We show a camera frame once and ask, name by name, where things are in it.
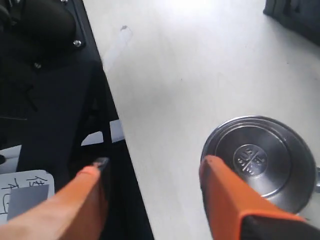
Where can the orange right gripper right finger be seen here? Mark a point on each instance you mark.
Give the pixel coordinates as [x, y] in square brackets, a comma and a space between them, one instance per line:
[236, 212]

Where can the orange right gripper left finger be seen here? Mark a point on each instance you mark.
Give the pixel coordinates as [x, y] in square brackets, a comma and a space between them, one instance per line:
[78, 211]

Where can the stainless steel cup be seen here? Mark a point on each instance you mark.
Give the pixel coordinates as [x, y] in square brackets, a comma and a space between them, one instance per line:
[269, 156]

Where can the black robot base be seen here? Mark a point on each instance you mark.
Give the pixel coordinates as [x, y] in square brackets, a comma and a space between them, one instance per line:
[56, 109]

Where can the black metal shelf rack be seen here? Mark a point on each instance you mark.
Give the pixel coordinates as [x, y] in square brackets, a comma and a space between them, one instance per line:
[300, 16]

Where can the white handwritten paper label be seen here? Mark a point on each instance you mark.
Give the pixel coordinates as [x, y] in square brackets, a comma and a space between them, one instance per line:
[21, 191]

